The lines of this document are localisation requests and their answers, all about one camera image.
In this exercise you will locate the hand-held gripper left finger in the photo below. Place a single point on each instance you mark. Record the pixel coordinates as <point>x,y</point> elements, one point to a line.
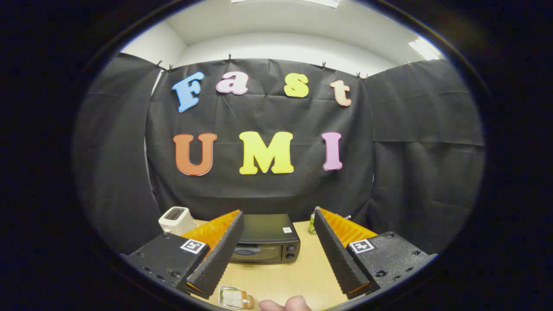
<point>222,255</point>

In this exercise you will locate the black toaster oven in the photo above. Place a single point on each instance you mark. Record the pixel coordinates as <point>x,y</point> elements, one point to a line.
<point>268,229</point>

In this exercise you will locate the ceiling light panel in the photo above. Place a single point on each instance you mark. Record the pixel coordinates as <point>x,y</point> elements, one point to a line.
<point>425,48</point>
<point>324,2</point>

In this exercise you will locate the clear plastic tray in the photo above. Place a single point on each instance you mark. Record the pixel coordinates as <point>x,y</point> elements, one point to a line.
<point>222,293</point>

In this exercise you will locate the green label plastic bottle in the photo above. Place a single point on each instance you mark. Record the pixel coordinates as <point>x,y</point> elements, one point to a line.
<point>312,226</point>

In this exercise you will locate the white pop-up toaster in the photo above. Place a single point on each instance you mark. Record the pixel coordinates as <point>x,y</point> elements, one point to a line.
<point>177,220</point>

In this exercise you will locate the black backdrop cloth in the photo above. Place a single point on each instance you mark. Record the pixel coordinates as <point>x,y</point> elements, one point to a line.
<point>268,198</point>

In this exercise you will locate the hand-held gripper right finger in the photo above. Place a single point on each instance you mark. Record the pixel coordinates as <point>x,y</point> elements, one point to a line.
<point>335,250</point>

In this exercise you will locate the lettuce sandwich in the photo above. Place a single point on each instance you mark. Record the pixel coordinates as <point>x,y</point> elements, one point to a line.
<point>236,299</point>

